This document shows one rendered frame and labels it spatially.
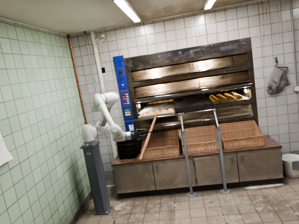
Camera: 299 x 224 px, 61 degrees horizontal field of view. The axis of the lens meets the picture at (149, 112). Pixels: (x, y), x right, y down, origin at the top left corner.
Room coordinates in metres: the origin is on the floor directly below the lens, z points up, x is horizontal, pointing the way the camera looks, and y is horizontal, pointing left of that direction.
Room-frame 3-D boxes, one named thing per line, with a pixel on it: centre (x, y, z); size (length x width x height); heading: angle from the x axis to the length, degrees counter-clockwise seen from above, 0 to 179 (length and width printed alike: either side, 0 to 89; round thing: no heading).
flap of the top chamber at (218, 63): (4.01, -0.69, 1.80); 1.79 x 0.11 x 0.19; 82
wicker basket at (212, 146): (3.74, -0.69, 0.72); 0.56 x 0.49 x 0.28; 83
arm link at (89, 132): (3.39, 0.86, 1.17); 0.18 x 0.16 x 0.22; 127
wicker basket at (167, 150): (3.82, -0.10, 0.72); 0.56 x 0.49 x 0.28; 82
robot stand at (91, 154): (3.39, 0.87, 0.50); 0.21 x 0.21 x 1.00; 79
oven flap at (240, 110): (4.01, -0.69, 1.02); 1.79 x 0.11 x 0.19; 82
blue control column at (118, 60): (5.07, 0.22, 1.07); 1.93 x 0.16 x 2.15; 172
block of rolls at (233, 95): (4.37, -1.33, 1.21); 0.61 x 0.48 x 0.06; 172
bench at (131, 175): (3.74, -0.55, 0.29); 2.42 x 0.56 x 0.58; 82
